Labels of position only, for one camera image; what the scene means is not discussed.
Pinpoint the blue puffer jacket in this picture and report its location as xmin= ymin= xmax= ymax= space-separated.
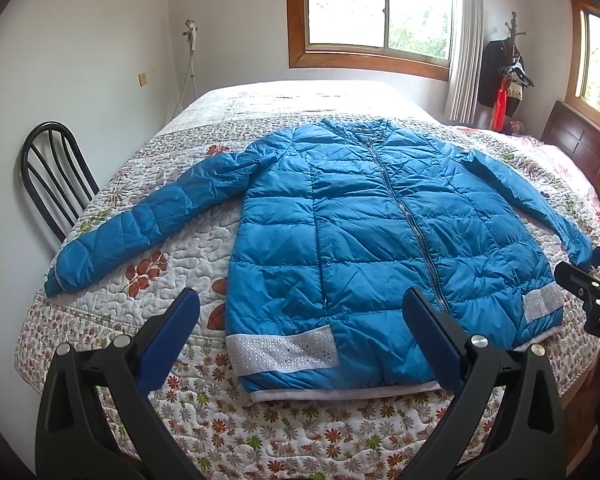
xmin=44 ymin=119 xmax=592 ymax=402

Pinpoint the coat rack with clothes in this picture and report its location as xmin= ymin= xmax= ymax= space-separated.
xmin=478 ymin=11 xmax=534 ymax=132

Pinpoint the dark wooden headboard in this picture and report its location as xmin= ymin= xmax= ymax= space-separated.
xmin=541 ymin=101 xmax=600 ymax=200

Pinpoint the floral quilted bedspread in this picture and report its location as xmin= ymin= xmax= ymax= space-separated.
xmin=15 ymin=81 xmax=600 ymax=479

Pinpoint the grey white curtain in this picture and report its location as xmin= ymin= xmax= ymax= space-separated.
xmin=444 ymin=0 xmax=484 ymax=125

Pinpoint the black metal chair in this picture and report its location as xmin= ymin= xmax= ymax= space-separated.
xmin=19 ymin=120 xmax=99 ymax=243

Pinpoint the wooden framed window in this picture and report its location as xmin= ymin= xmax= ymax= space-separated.
xmin=286 ymin=0 xmax=462 ymax=81

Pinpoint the white wall-mounted handset with cord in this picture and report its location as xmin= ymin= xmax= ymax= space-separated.
xmin=172 ymin=18 xmax=198 ymax=118

